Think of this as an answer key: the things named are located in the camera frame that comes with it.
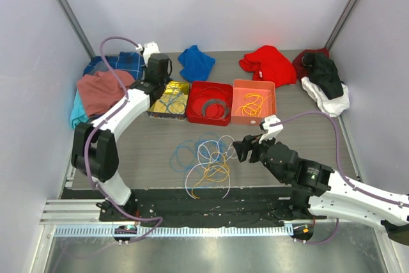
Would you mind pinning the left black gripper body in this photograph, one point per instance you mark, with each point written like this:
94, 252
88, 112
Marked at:
165, 80

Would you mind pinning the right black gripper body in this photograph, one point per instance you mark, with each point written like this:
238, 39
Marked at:
264, 157

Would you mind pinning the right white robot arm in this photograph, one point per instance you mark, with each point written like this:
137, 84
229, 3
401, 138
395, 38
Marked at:
320, 190

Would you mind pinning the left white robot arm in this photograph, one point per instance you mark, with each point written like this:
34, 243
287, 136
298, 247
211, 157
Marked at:
94, 150

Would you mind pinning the blue plaid cloth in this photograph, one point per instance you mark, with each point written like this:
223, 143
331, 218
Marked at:
130, 62

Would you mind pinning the gold metal tin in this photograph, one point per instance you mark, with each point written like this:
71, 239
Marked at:
173, 102

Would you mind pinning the salmon pink square box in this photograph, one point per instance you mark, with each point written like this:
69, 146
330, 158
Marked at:
252, 101

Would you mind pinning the red square box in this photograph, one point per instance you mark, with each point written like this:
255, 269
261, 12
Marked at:
210, 103

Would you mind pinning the salmon pink cloth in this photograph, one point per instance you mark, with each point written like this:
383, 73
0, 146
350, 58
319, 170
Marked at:
99, 92

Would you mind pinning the white cloth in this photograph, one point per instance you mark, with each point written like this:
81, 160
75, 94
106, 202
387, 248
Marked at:
332, 107

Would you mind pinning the dark red cloth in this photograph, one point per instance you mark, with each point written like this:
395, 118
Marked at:
300, 69

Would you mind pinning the light blue cloth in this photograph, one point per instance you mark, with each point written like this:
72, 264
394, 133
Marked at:
78, 114

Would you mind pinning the black cloth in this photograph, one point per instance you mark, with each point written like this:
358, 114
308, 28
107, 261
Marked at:
323, 72

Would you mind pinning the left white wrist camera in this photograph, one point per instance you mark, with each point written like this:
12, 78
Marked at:
146, 50

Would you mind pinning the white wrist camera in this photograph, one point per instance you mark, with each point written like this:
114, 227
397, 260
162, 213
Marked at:
271, 126
146, 50

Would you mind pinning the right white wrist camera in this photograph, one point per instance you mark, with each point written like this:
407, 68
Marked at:
271, 126

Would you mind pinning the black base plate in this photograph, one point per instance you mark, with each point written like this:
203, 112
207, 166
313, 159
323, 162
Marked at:
241, 207

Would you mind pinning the left corner aluminium post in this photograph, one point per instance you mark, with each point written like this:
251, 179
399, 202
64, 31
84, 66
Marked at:
74, 23

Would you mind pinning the corner aluminium post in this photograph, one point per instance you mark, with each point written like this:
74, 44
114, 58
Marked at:
341, 22
74, 23

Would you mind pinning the white slotted cable duct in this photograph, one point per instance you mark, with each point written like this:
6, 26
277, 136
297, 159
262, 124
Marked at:
122, 231

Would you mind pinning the right corner aluminium post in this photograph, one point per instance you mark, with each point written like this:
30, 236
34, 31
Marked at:
341, 22

